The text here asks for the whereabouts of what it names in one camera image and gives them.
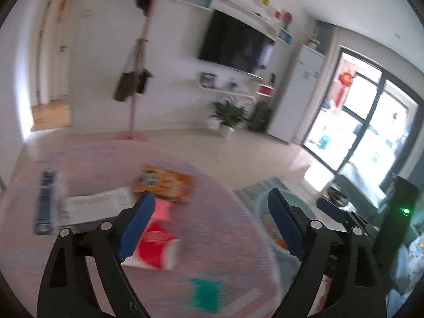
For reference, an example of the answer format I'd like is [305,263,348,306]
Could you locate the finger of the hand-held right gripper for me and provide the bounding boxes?
[316,198,380,239]

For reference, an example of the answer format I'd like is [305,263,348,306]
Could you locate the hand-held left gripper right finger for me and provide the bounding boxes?
[267,188,388,318]

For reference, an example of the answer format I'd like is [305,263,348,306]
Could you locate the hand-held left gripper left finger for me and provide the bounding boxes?
[36,193,156,318]

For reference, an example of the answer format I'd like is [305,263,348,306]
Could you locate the red and white paper cup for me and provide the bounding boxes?
[122,221,181,270]

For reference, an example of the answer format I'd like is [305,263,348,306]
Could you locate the pink wrapper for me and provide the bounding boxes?
[154,200,171,222]

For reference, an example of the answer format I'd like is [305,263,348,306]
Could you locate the white paper leaflet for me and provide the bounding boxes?
[64,187,135,226]

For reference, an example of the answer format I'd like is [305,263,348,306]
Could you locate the orange cartoon snack packet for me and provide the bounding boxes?
[132,165,194,203]

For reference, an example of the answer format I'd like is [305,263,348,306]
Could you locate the small black shoulder bag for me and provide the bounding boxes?
[136,69,153,95]

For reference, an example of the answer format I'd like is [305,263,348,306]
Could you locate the dark ashtray bowl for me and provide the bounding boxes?
[328,187,349,206]

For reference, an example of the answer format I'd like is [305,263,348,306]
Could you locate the grey green sofa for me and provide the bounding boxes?
[333,164,424,308]

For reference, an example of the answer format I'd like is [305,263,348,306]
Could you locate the grey patterned rug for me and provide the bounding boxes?
[235,176,282,202]

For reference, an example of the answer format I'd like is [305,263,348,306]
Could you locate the pink floral blanket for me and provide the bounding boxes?
[0,139,284,318]

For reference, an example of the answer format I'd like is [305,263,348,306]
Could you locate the sliding glass door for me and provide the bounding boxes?
[300,48,424,186]

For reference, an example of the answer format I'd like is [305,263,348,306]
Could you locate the black acoustic guitar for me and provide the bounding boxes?
[249,73,275,132]

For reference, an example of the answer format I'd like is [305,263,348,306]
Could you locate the white standing air conditioner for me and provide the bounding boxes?
[268,45,327,144]

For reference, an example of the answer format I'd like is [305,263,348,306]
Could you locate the potted green plant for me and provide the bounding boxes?
[207,96,249,137]

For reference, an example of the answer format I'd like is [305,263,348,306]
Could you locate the red knot hanging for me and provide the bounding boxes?
[338,70,355,103]

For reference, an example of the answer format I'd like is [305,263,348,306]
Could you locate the brown tote bag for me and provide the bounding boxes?
[113,40,138,103]

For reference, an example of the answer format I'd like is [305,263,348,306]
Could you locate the low curved white shelf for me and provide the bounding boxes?
[190,79,255,100]

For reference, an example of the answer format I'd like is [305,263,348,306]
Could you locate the pink coat rack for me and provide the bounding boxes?
[111,0,181,141]

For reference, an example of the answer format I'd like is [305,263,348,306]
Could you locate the small blue box shelf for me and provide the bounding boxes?
[277,26,294,44]

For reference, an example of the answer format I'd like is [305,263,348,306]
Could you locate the white hallway door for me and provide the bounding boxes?
[55,0,72,101]

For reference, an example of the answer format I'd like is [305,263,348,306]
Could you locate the black wall television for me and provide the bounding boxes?
[198,9,275,73]

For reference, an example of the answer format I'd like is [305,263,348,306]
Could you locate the long curved white wall shelf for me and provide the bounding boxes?
[212,0,279,40]

